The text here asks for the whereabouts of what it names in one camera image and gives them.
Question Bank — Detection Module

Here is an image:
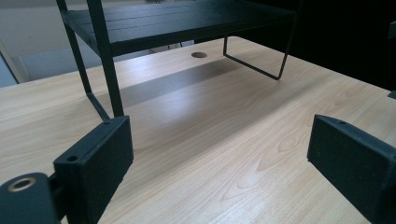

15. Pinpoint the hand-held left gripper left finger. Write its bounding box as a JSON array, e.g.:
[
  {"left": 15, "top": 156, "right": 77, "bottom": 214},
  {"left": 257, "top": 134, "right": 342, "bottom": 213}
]
[{"left": 52, "top": 115, "right": 134, "bottom": 224}]

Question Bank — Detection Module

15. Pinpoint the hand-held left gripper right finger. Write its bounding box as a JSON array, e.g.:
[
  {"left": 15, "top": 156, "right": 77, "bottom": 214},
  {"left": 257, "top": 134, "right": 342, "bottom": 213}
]
[{"left": 306, "top": 114, "right": 396, "bottom": 224}]

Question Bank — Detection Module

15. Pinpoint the black metal shelf rack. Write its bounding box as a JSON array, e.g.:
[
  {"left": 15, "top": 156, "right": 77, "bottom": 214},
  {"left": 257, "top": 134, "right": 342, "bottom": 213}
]
[{"left": 55, "top": 0, "right": 303, "bottom": 123}]

